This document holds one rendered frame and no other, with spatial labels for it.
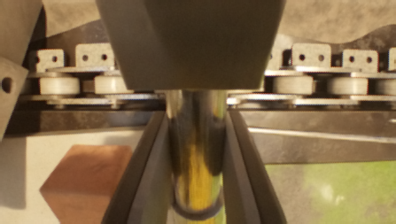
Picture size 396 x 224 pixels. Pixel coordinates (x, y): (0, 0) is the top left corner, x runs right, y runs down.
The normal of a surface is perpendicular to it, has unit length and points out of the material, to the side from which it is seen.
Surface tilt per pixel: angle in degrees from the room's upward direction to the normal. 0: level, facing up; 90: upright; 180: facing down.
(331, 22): 16
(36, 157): 0
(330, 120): 0
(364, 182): 0
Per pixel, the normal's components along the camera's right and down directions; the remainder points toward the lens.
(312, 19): 0.04, 0.41
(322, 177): -0.01, 0.10
